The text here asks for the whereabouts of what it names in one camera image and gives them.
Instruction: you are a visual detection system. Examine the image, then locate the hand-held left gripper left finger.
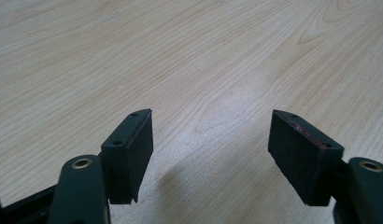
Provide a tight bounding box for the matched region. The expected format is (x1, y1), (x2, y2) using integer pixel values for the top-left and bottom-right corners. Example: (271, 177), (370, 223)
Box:
(47, 107), (154, 224)

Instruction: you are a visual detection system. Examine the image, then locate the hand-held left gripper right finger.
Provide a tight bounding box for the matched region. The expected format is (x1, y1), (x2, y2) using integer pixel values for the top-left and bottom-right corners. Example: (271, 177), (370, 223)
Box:
(267, 108), (383, 224)

